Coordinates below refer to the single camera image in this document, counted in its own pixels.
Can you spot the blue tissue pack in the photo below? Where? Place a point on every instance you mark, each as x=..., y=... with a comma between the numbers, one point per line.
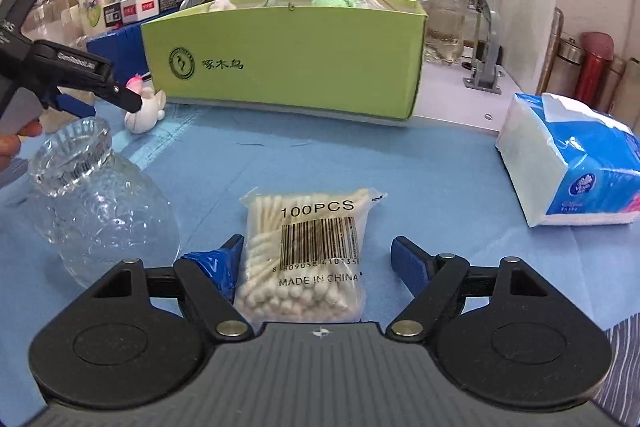
x=569, y=164

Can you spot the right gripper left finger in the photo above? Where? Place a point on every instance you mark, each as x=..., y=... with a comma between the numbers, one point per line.
x=204, y=283

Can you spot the white towel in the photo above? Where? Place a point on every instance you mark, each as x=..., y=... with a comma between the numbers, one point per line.
x=221, y=5

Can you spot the clear glass vase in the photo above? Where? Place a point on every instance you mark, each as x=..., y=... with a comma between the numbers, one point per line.
x=96, y=207

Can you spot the silver thermos bottle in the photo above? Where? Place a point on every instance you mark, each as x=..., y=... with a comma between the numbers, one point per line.
x=565, y=68

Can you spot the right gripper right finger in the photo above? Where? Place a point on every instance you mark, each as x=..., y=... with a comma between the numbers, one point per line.
x=439, y=286

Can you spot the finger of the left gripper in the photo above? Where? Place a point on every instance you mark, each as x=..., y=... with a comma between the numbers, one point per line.
x=122, y=97
x=78, y=103

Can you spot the person's left hand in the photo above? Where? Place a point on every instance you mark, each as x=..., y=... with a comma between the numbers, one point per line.
x=10, y=145

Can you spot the red thermos bottle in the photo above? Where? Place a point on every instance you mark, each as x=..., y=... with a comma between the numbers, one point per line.
x=598, y=50

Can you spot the cotton swab bag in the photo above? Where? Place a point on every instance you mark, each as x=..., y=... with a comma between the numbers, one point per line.
x=301, y=260

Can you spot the clear container with granules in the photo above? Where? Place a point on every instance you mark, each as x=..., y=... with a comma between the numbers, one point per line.
x=47, y=20

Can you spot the green cardboard box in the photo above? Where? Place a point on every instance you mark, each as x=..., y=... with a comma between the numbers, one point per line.
x=293, y=54

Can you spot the white pink plush toy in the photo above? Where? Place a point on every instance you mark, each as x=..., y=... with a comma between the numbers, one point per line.
x=152, y=110

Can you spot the white black small carton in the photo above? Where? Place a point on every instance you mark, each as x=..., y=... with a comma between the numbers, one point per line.
x=127, y=12

